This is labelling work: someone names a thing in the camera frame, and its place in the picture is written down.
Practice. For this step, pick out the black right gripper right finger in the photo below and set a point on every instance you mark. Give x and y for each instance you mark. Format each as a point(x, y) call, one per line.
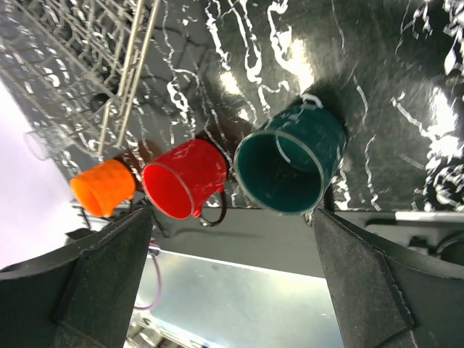
point(384, 294)

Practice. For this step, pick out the red mug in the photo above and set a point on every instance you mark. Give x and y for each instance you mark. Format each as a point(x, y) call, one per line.
point(181, 181)

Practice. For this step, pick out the orange plastic cup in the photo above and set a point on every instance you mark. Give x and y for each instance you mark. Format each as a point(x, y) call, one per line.
point(102, 188)

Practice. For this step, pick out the clear plastic cup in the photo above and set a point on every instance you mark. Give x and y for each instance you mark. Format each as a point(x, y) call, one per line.
point(47, 142)

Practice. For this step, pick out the dark green mug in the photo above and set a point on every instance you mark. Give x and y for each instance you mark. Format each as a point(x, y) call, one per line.
point(287, 164)

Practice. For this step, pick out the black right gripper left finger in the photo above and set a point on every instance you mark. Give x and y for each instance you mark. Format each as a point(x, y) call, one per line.
point(80, 295)

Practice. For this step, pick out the grey wire dish rack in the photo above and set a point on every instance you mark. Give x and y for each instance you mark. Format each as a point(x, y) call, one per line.
point(78, 65)

